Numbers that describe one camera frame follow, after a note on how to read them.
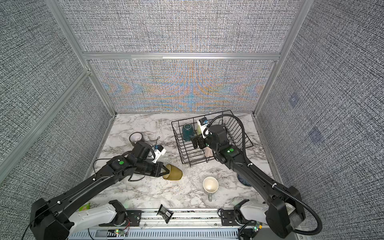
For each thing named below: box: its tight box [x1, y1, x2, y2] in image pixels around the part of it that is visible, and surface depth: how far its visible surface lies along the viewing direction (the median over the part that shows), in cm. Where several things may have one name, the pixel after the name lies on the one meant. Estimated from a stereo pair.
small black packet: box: [156, 204, 174, 224], surface depth 75 cm
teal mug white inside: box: [182, 123, 195, 142], surface depth 97 cm
